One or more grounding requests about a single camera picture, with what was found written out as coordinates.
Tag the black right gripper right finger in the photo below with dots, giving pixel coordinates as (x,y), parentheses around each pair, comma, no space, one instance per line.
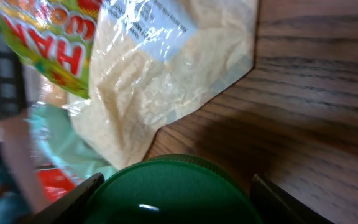
(275,205)

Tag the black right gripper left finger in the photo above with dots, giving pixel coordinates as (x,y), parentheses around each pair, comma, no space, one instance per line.
(68,209)

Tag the red snack packet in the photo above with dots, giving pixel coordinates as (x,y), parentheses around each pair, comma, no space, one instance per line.
(54,182)

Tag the teal snack packet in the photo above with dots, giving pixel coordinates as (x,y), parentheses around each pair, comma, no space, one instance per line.
(53,135)

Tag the green lid jar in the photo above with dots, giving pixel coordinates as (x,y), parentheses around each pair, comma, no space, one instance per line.
(174,188)

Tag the beige paper bag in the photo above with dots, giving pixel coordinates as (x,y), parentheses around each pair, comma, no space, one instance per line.
(154,62)

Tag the green snack packet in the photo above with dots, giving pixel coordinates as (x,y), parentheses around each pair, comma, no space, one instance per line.
(53,36)

